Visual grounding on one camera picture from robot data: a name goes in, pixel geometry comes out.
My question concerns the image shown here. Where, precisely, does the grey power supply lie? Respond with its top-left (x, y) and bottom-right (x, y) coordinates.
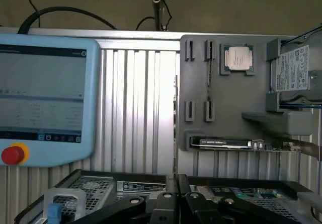
top-left (54, 175), bottom-right (167, 209)

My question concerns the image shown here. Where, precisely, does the green graphics card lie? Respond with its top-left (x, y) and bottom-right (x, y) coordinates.
top-left (190, 136), bottom-right (322, 164)

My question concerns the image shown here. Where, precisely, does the grey parts rack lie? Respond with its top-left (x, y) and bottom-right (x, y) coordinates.
top-left (178, 34), bottom-right (315, 152)

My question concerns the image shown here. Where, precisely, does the silver CPU chip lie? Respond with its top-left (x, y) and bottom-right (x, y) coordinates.
top-left (224, 46), bottom-right (253, 71)

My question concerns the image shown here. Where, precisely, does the hard disk with blue rails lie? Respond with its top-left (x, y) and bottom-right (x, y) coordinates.
top-left (268, 25), bottom-right (322, 109)

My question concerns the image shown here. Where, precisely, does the light blue teach pendant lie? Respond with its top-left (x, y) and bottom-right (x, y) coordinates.
top-left (0, 34), bottom-right (101, 168)

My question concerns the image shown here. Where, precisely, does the metal pole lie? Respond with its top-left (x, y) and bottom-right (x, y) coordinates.
top-left (151, 0), bottom-right (168, 31)

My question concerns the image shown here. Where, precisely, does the translucent bracket with blue clip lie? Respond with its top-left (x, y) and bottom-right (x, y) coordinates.
top-left (43, 187), bottom-right (88, 224)

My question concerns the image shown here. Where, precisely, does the thin black looped wire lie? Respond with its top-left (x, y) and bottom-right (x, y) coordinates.
top-left (135, 0), bottom-right (175, 31)

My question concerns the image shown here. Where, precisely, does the thick black pendant cable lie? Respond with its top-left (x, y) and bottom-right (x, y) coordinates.
top-left (17, 6), bottom-right (118, 35)

